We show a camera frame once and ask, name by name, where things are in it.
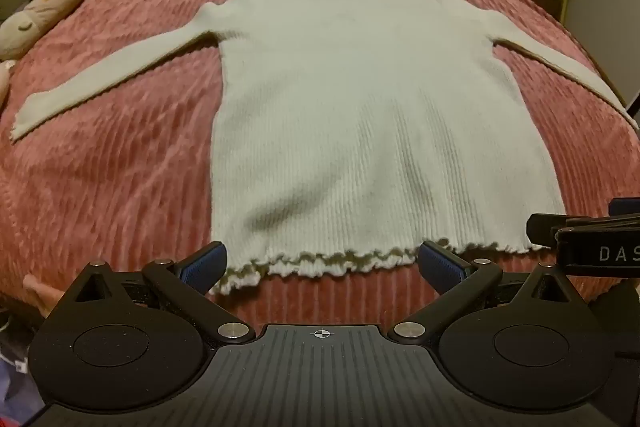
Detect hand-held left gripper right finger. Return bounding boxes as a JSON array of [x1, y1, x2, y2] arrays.
[[392, 241, 592, 345]]

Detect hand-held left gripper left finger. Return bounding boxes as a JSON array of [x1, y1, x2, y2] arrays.
[[65, 242, 256, 345]]

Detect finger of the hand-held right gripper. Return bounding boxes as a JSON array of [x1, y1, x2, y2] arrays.
[[527, 199, 640, 248]]

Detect white ribbed knit sweater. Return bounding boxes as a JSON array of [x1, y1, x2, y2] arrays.
[[9, 0, 640, 295]]

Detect pink ribbed bedspread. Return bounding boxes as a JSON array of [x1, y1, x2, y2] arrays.
[[0, 0, 640, 348]]

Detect dark patterned cloth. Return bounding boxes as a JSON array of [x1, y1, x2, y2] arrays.
[[0, 302, 51, 427]]

